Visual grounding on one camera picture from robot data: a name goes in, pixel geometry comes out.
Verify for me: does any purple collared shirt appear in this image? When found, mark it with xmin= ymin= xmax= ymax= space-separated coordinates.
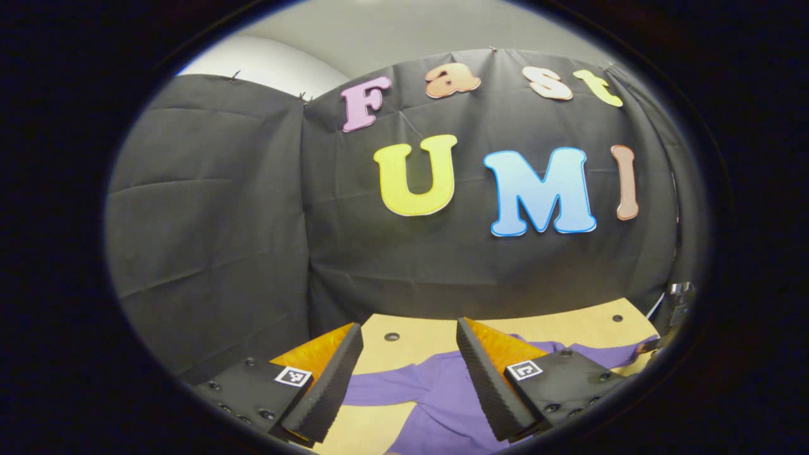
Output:
xmin=341 ymin=334 xmax=661 ymax=455

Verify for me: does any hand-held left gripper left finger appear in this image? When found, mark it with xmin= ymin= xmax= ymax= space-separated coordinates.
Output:
xmin=193 ymin=322 xmax=366 ymax=449

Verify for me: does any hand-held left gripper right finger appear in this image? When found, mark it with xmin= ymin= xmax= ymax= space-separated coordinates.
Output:
xmin=455 ymin=317 xmax=634 ymax=443

